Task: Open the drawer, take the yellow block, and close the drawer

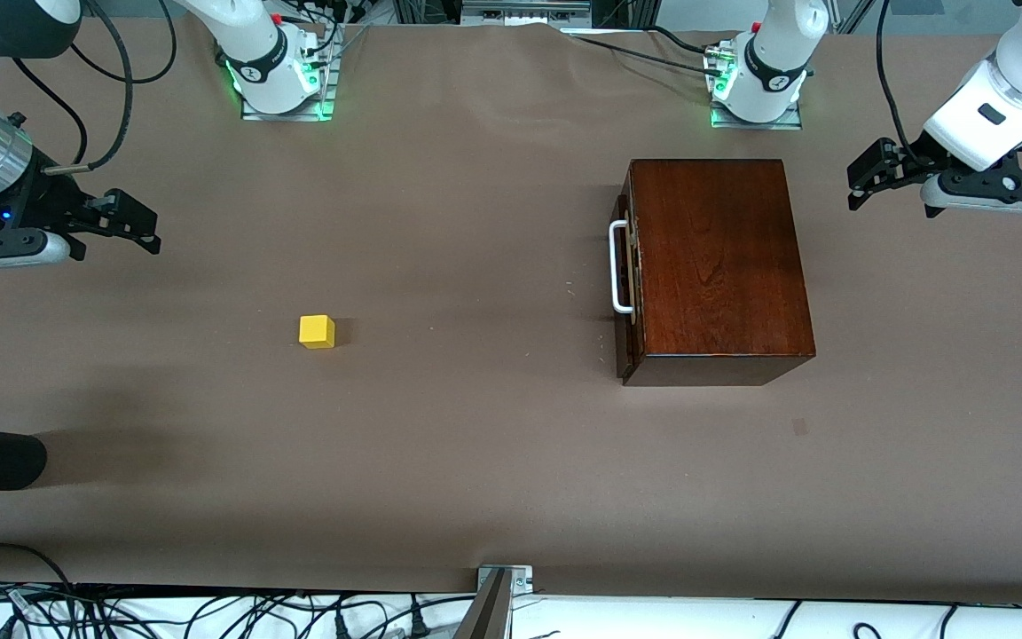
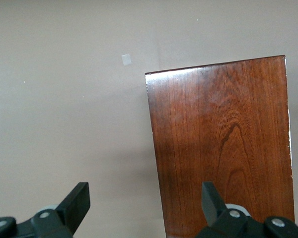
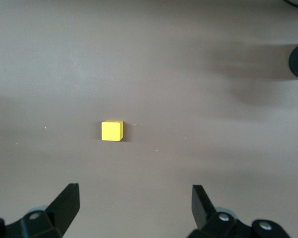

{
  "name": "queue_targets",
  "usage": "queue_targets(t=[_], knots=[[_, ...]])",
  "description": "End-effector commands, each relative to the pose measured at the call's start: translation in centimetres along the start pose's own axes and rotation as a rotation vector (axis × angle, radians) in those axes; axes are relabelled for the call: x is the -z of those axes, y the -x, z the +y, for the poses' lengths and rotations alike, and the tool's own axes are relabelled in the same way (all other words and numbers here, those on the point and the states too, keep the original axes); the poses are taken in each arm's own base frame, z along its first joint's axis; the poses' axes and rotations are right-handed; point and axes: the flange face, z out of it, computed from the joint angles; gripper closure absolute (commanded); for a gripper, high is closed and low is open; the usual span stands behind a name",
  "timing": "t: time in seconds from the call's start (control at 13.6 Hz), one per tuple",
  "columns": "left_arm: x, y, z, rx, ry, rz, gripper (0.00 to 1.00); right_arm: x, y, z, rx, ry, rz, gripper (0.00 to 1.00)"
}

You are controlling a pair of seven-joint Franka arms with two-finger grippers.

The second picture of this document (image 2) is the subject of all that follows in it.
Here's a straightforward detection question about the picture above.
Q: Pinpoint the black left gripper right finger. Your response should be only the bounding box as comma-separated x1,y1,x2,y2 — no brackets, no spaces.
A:
193,181,298,238

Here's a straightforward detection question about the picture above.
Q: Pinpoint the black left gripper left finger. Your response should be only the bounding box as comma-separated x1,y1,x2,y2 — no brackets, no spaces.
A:
0,182,91,238

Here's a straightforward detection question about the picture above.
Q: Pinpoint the dark brown wooden cabinet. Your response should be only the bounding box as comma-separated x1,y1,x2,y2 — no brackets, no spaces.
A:
144,55,296,238

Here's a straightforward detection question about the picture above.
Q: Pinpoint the small square tape patch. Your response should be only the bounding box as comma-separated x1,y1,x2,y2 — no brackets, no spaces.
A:
121,53,132,66

